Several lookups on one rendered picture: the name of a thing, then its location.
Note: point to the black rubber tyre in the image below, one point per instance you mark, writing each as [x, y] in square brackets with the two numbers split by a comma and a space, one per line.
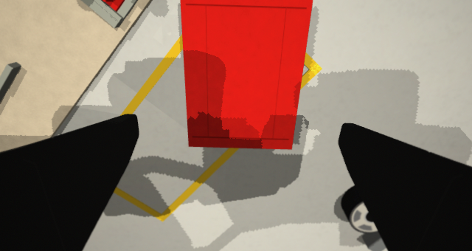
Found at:
[356, 212]

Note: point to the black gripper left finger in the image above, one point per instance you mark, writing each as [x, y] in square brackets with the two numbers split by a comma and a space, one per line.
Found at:
[54, 191]

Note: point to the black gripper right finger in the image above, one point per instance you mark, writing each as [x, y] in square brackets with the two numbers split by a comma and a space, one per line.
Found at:
[418, 200]

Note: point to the grey rectangular bar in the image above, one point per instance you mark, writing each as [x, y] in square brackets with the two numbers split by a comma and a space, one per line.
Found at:
[374, 242]

